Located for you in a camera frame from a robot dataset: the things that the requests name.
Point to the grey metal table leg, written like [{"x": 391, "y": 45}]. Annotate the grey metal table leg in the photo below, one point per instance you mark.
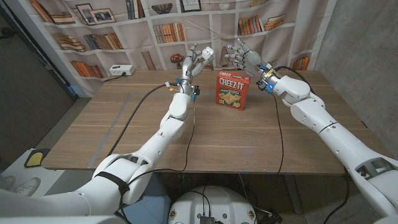
[{"x": 293, "y": 193}]

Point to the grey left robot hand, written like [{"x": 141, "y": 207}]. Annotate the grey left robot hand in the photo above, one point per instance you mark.
[{"x": 188, "y": 71}]

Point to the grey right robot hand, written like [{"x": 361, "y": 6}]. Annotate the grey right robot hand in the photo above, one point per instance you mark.
[{"x": 252, "y": 60}]

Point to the white AirPods case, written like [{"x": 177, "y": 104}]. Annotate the white AirPods case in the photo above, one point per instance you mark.
[{"x": 207, "y": 53}]

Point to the white floor platform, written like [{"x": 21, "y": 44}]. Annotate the white floor platform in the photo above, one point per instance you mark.
[{"x": 53, "y": 180}]

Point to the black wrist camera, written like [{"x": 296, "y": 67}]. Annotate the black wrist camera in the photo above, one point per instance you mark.
[
  {"x": 260, "y": 84},
  {"x": 196, "y": 91}
]

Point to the white power strip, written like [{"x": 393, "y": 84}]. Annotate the white power strip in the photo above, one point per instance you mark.
[{"x": 121, "y": 70}]

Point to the grey torso connector box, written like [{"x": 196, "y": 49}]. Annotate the grey torso connector box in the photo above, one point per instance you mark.
[{"x": 206, "y": 220}]

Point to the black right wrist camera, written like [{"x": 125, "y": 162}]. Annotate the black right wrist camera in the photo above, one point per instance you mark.
[{"x": 260, "y": 84}]

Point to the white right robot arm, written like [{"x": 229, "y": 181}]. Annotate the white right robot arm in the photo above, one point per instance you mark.
[{"x": 342, "y": 140}]

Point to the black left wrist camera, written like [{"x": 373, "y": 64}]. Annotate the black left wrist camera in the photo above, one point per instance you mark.
[{"x": 196, "y": 91}]

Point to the yellow and black foot pedal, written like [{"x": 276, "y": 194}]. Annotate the yellow and black foot pedal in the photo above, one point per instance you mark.
[{"x": 35, "y": 158}]

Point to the printed bookshelf backdrop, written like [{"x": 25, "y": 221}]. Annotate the printed bookshelf backdrop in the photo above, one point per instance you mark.
[{"x": 140, "y": 46}]

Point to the black floor adapter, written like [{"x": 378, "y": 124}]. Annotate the black floor adapter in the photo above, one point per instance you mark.
[{"x": 270, "y": 216}]

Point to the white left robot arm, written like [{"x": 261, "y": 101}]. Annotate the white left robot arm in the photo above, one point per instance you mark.
[{"x": 155, "y": 143}]

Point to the red Cheez-It box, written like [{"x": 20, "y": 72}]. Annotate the red Cheez-It box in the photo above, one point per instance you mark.
[{"x": 232, "y": 91}]

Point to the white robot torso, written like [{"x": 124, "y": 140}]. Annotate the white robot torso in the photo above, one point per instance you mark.
[{"x": 214, "y": 202}]

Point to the white sneaker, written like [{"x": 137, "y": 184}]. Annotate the white sneaker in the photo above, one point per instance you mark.
[
  {"x": 26, "y": 186},
  {"x": 7, "y": 183}
]

